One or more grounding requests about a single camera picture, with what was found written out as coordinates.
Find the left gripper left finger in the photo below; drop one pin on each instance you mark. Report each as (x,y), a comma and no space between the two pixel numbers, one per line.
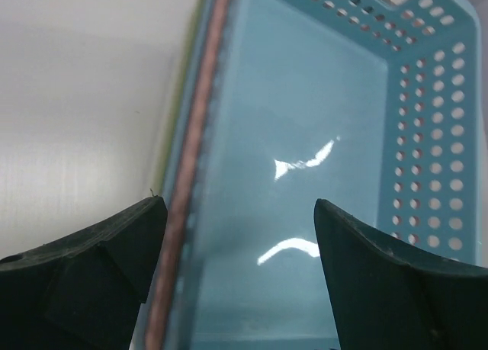
(85,290)

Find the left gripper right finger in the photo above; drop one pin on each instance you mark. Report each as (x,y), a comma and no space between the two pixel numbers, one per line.
(387,294)

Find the pink plastic basket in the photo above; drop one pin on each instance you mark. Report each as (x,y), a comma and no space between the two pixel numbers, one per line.
(182,166)

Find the blue plastic basket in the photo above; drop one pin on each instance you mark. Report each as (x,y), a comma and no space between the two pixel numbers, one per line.
(374,105)

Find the green plastic basket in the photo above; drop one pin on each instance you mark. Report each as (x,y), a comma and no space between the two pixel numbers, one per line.
(179,98)

